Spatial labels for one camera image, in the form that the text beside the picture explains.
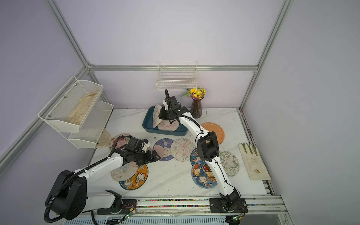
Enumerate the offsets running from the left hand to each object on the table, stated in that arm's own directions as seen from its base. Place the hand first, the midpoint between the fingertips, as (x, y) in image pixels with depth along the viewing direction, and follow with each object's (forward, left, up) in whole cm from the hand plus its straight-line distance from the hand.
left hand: (154, 160), depth 85 cm
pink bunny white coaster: (+31, -4, -4) cm, 32 cm away
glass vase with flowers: (+41, -28, +19) cm, 53 cm away
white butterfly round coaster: (+11, -17, -4) cm, 20 cm away
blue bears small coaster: (+5, -26, -5) cm, 26 cm away
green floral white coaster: (+1, -49, -6) cm, 49 cm away
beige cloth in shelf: (+17, +41, +25) cm, 51 cm away
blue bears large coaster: (-8, -30, -5) cm, 31 cm away
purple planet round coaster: (+13, -3, -6) cm, 14 cm away
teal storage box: (+29, +9, -1) cm, 30 cm away
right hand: (+26, +1, +12) cm, 29 cm away
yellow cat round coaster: (-10, +10, -5) cm, 15 cm away
